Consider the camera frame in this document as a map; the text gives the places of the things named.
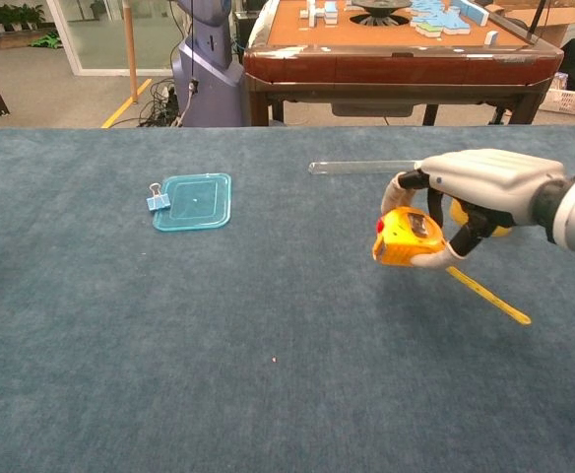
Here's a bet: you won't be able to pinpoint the black cable tangle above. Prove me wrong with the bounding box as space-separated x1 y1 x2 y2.
137 78 183 128

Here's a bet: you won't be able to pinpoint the blue felt table cover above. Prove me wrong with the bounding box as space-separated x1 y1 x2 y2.
0 125 575 473

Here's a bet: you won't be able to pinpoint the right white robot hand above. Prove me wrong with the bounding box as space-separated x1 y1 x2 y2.
380 149 567 272

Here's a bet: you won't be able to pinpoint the black mahjong table hub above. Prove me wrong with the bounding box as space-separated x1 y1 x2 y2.
351 0 412 26

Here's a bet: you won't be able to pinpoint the brown mahjong table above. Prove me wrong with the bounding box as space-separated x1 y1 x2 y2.
241 0 564 128

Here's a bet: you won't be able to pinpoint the green potted plants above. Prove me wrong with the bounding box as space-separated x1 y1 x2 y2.
0 2 47 35

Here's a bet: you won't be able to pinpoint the wooden pole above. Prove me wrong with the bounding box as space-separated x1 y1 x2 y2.
122 0 140 104

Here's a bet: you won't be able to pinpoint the green floor object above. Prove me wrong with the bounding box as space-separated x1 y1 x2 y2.
29 30 65 50

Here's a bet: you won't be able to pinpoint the white plastic basket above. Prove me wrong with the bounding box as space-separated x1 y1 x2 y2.
538 86 575 119

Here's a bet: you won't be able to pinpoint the glass test tube white cap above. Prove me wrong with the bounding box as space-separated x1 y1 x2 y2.
307 160 424 177

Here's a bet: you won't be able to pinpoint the blue white mahjong tile pile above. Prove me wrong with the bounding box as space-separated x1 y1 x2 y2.
410 0 490 38

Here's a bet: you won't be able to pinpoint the cardboard box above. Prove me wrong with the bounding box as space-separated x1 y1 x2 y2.
483 0 575 48

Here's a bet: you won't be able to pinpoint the yellow tape measure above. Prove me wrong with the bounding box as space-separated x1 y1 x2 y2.
371 205 534 326

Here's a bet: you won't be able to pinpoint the transparent blue plastic lid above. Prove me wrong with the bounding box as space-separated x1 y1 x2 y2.
152 171 233 233

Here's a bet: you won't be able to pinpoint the blue binder clip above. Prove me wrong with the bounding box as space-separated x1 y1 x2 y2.
146 181 172 213

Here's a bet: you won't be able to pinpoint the white framed glass partition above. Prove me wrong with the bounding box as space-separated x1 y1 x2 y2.
45 0 180 78

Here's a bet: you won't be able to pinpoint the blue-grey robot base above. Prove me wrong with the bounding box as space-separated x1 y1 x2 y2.
170 0 247 128

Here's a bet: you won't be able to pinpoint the blue white mahjong tile cluster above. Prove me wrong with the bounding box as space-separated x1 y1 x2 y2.
299 0 341 26

